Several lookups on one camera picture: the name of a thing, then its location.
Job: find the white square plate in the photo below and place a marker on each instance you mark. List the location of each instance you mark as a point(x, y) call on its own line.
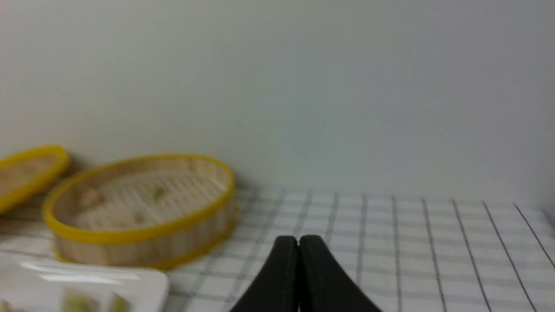
point(32, 285)

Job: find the bamboo steamer lid yellow rim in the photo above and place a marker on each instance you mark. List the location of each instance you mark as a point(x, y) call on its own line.
point(26, 173)

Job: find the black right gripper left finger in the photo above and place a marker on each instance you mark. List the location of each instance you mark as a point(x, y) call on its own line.
point(274, 288)

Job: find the bamboo steamer basket yellow rim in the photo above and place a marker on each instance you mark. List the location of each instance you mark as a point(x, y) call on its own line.
point(197, 213)

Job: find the green dumpling in steamer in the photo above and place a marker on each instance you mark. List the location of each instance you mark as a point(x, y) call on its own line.
point(156, 193)

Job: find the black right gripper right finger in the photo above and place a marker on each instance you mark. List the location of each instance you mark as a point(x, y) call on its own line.
point(323, 284)

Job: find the white grid tablecloth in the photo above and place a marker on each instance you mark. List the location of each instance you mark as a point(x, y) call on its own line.
point(407, 254)

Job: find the pink dumpling in steamer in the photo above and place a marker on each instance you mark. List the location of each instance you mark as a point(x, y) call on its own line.
point(91, 198)

